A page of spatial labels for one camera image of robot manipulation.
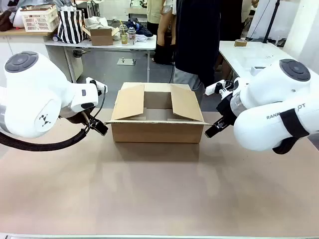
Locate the white rounded work table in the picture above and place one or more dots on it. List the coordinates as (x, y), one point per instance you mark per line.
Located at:
(249, 54)

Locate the clear domed plastic cup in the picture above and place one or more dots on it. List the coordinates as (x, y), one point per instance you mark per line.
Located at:
(131, 36)

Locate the white crumpled paper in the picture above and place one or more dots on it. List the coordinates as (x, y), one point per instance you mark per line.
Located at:
(97, 23)

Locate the brown fabric bundle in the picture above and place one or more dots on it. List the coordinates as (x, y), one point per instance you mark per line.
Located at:
(5, 22)

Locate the black tripod stand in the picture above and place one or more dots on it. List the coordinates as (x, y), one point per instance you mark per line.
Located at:
(271, 21)

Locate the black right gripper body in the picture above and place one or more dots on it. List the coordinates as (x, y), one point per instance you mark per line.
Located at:
(225, 107)

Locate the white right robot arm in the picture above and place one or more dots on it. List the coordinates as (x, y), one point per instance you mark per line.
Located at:
(269, 124)

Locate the clear cup with yellow drink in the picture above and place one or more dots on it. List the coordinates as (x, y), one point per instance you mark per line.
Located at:
(123, 35)

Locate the small open cardboard box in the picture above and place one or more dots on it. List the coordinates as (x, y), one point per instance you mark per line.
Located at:
(101, 37)

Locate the white rectangular side table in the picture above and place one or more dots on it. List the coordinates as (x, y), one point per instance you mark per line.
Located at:
(104, 47)

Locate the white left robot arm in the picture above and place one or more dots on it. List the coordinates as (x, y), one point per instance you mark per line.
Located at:
(32, 94)

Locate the brown packing tape roll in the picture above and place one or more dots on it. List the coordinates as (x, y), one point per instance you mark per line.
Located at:
(240, 43)

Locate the metal stand base plate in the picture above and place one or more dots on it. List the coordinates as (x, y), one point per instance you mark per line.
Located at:
(125, 61)

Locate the bystander in beige shirt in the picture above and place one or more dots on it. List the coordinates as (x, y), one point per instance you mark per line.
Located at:
(159, 30)

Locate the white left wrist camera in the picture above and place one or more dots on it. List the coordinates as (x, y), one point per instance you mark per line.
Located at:
(98, 85)

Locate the black white striped tote bag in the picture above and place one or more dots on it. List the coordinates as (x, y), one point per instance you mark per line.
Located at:
(69, 27)

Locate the person in black sweatshirt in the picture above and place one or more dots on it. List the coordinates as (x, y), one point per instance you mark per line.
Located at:
(197, 37)

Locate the white plastic lattice basket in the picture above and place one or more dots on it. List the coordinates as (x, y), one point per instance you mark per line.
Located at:
(37, 22)

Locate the dark blue clothes pile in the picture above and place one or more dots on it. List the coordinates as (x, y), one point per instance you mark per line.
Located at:
(142, 31)

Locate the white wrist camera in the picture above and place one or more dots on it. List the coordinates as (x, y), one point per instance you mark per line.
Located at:
(211, 89)
(98, 85)

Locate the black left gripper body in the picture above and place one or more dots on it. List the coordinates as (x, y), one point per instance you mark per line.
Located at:
(78, 119)

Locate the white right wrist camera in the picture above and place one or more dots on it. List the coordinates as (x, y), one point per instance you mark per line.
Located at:
(211, 89)

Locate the brown cardboard shipping box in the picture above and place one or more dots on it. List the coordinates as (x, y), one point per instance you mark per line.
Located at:
(157, 133)

